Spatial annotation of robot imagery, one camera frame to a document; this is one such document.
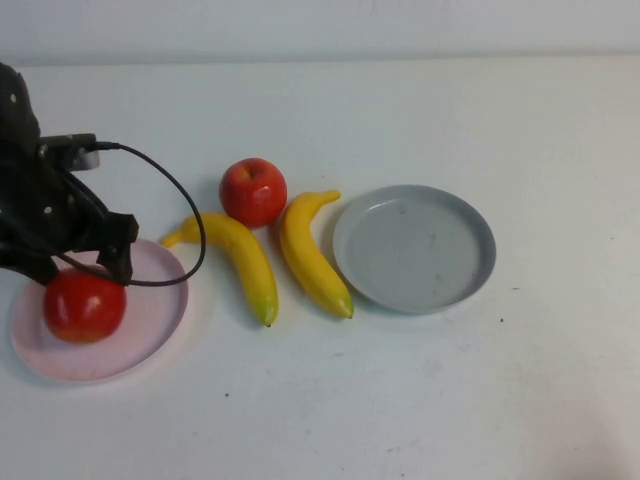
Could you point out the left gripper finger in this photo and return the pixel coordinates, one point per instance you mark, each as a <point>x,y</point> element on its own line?
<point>119,240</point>
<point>35,267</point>

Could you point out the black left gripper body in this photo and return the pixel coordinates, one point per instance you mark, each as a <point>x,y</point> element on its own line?
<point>35,200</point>

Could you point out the red apple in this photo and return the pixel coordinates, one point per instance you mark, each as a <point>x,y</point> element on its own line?
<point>252,197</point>
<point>85,310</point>

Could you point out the yellow banana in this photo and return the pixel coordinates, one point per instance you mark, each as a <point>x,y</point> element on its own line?
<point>245,255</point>
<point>305,250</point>

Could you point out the pink round plate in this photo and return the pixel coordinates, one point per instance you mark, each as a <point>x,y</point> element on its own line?
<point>145,320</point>

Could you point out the grey round plate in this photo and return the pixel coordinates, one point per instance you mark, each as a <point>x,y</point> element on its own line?
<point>415,250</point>

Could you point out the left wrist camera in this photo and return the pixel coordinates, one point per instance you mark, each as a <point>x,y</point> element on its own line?
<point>70,145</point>

